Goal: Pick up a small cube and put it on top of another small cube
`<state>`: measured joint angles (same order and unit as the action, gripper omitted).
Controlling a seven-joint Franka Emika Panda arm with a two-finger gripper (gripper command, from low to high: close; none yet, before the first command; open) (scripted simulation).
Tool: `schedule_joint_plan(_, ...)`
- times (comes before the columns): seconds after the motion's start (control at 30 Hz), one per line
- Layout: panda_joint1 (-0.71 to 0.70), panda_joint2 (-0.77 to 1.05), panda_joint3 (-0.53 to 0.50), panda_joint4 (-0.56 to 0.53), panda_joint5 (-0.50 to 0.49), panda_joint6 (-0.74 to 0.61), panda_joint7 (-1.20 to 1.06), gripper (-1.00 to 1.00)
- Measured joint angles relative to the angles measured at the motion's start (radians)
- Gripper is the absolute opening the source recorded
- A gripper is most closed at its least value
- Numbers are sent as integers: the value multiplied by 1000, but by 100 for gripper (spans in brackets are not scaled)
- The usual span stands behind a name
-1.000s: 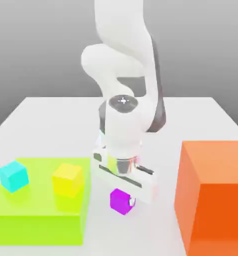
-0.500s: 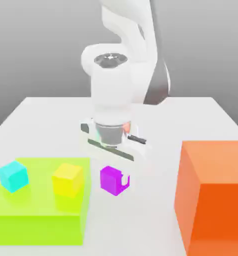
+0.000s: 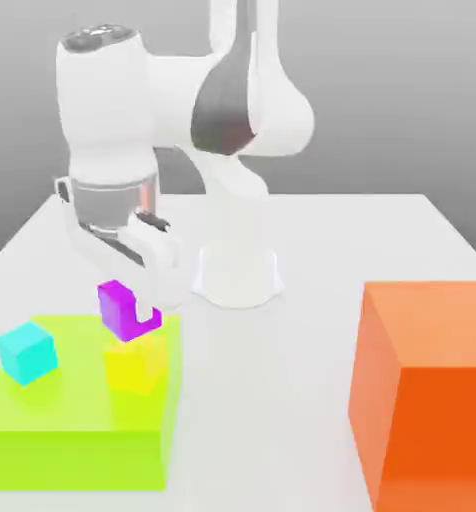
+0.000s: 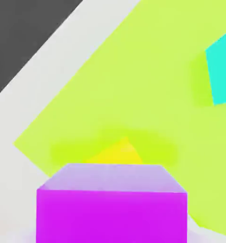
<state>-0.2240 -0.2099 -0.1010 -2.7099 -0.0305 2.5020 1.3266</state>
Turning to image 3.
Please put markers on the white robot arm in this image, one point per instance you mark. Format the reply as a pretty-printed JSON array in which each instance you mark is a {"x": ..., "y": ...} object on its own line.
[{"x": 114, "y": 120}]

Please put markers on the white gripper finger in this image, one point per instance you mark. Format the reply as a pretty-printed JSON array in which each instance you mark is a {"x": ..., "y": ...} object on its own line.
[{"x": 143, "y": 310}]

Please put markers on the large orange box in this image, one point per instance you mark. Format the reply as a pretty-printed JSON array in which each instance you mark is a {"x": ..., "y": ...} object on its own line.
[{"x": 430, "y": 396}]

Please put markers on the small purple cube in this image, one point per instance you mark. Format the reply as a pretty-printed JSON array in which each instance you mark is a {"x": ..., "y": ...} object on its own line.
[{"x": 118, "y": 312}]

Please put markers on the small cyan cube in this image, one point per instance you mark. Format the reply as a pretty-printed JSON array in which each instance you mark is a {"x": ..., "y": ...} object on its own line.
[{"x": 26, "y": 352}]

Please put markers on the small yellow cube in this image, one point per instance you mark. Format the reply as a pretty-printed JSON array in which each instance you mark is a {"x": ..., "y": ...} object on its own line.
[{"x": 134, "y": 366}]

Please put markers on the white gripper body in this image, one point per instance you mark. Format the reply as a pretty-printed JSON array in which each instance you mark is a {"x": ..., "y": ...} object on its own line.
[{"x": 114, "y": 256}]

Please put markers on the large lime green box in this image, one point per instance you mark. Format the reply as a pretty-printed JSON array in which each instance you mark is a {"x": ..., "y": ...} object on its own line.
[{"x": 74, "y": 416}]

